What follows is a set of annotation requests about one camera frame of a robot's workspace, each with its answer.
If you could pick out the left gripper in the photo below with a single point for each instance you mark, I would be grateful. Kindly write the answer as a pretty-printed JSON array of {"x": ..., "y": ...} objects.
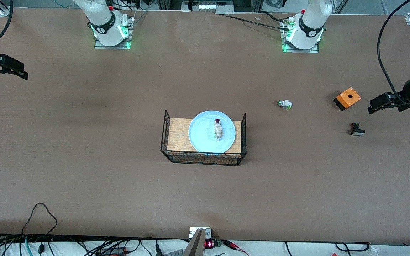
[{"x": 408, "y": 93}]

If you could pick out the red pushbutton with white body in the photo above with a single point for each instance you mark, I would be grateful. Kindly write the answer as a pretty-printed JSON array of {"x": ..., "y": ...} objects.
[{"x": 218, "y": 131}]

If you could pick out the light blue round plate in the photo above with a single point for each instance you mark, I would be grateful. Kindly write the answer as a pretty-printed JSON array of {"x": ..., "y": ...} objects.
[{"x": 201, "y": 133}]

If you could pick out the black square pushbutton white cap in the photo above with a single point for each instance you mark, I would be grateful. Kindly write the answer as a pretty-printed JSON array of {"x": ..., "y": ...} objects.
[{"x": 357, "y": 130}]

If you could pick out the white green contact block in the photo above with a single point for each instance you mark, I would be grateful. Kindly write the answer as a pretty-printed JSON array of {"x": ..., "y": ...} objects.
[{"x": 285, "y": 104}]

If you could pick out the red probe clips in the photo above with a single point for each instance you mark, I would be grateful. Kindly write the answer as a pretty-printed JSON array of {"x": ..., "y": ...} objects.
[{"x": 235, "y": 248}]

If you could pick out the red digit display module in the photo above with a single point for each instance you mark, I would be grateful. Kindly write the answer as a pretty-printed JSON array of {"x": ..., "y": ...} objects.
[{"x": 213, "y": 244}]

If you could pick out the orange button enclosure box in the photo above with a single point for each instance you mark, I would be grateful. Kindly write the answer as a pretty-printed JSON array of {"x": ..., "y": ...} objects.
[{"x": 347, "y": 98}]

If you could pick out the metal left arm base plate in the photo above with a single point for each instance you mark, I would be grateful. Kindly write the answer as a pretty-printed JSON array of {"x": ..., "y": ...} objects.
[{"x": 299, "y": 51}]

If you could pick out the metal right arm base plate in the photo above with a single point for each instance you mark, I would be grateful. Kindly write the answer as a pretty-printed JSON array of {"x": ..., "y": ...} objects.
[{"x": 131, "y": 32}]

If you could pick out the aluminium frame with lights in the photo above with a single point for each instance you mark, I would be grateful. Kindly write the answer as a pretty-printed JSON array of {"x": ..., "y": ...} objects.
[{"x": 208, "y": 6}]

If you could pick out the silver metal bracket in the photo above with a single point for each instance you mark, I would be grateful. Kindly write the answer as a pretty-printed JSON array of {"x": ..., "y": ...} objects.
[{"x": 195, "y": 232}]

